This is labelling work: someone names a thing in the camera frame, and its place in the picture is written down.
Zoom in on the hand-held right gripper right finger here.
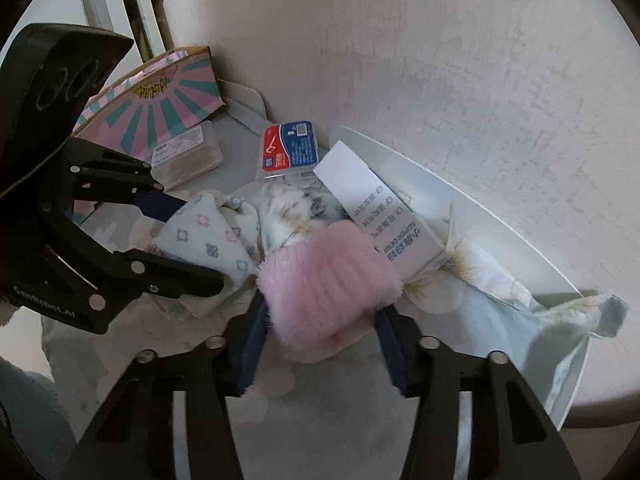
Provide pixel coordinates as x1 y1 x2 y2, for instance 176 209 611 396
375 306 583 480

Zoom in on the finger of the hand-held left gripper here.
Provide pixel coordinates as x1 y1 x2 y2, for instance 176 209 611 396
92 248 226 312
64 140 190 224

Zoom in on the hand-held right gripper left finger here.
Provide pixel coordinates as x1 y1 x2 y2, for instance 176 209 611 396
62 292 275 480

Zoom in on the white clover-print sock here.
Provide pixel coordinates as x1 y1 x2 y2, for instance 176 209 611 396
150 190 261 319

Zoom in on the pink fuzzy sock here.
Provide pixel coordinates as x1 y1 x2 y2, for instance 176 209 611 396
256 220 404 364

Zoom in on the clear plastic swab box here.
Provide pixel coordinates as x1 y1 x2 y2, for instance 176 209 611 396
150 120 224 191

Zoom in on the pink striped cardboard box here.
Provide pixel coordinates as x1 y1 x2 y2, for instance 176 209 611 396
72 46 226 162

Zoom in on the white door with window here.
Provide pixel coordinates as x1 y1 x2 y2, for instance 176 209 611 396
17 0 168 63

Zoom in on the white floral fabric piece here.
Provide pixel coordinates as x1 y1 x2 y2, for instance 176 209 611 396
252 180 353 253

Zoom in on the white plastic panel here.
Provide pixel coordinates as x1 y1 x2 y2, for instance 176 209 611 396
219 80 267 128

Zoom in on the white and blue carton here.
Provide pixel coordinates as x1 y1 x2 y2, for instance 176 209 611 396
312 140 449 281

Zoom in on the red and blue packet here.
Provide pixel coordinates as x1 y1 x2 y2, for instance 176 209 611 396
256 120 321 181

